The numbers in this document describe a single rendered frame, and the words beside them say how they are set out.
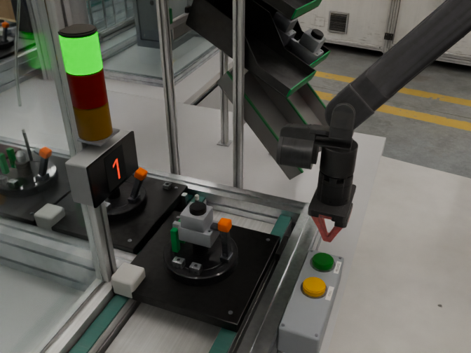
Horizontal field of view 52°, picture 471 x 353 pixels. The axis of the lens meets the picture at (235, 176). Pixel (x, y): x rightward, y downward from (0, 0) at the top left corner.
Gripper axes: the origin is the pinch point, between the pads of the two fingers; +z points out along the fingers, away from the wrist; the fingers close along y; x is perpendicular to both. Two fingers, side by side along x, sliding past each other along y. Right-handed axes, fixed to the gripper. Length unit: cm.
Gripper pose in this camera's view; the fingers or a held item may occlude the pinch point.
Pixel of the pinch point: (327, 237)
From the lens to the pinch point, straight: 90.6
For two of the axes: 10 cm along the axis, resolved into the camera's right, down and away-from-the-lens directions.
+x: 9.3, 1.9, -3.0
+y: -3.6, 5.1, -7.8
